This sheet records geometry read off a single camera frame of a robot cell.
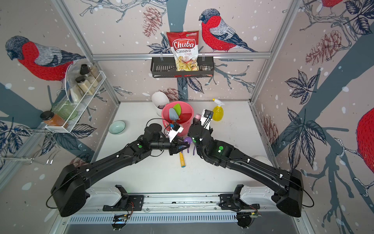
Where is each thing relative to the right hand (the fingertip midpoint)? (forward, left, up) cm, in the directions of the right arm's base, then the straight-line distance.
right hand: (194, 119), depth 70 cm
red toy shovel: (+18, +8, -22) cm, 30 cm away
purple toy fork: (-7, +2, -9) cm, 11 cm away
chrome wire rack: (-16, +70, -2) cm, 71 cm away
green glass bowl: (0, +63, +5) cm, 63 cm away
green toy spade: (+23, +12, -17) cm, 31 cm away
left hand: (-8, +2, -8) cm, 12 cm away
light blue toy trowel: (+20, +15, -21) cm, 33 cm away
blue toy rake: (-9, +7, -30) cm, 32 cm away
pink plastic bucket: (+23, +7, -16) cm, 29 cm away
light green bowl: (+13, +56, -27) cm, 64 cm away
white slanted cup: (+31, +26, -17) cm, 44 cm away
